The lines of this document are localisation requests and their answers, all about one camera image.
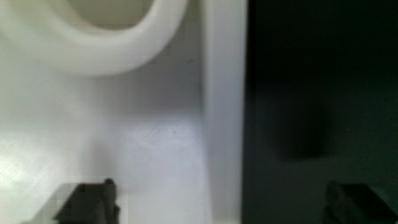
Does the white square table top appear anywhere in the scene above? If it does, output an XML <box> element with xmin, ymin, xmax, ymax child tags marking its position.
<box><xmin>0</xmin><ymin>0</ymin><xmax>248</xmax><ymax>224</ymax></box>

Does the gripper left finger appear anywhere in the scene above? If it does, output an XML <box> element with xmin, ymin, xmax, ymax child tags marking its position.
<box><xmin>54</xmin><ymin>179</ymin><xmax>121</xmax><ymax>224</ymax></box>

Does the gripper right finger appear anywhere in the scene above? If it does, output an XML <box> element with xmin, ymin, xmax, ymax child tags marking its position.
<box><xmin>322</xmin><ymin>182</ymin><xmax>398</xmax><ymax>224</ymax></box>

